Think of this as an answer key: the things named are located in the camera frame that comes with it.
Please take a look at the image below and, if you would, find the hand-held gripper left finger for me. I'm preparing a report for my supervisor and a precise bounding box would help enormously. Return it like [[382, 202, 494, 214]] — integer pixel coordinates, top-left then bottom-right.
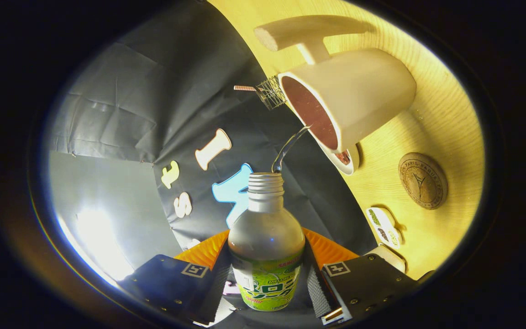
[[119, 230, 232, 326]]

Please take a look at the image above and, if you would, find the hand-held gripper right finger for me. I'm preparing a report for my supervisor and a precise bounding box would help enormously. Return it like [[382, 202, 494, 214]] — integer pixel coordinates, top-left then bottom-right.
[[303, 228, 421, 326]]

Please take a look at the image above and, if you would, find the silver juice bottle green label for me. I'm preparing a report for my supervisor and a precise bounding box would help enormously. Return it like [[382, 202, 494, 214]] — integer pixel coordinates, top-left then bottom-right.
[[227, 172, 306, 312]]

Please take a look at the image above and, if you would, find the round brown coaster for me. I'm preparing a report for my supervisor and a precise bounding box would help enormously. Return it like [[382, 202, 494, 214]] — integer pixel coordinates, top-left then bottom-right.
[[398, 152, 449, 210]]

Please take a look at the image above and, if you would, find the white cup with wooden handle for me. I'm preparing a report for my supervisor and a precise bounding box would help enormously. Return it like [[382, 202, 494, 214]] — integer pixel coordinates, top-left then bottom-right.
[[254, 15, 417, 154]]

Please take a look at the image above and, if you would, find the clear juice stream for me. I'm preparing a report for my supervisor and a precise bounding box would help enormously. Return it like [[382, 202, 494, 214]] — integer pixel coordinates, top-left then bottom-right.
[[271, 125, 311, 173]]

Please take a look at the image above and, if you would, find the white divided dish with beans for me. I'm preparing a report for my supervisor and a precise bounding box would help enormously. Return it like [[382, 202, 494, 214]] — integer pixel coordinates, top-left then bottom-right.
[[366, 207, 403, 249]]

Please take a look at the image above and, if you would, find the white oval plate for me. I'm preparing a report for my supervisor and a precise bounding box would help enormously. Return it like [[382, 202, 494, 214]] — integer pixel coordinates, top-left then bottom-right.
[[316, 137, 360, 176]]

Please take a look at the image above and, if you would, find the wooden table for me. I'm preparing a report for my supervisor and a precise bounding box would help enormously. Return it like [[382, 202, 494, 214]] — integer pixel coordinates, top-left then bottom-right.
[[208, 0, 486, 280]]

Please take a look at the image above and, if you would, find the wire mesh holder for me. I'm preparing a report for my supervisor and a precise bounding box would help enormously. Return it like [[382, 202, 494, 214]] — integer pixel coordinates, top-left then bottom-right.
[[256, 76, 287, 111]]

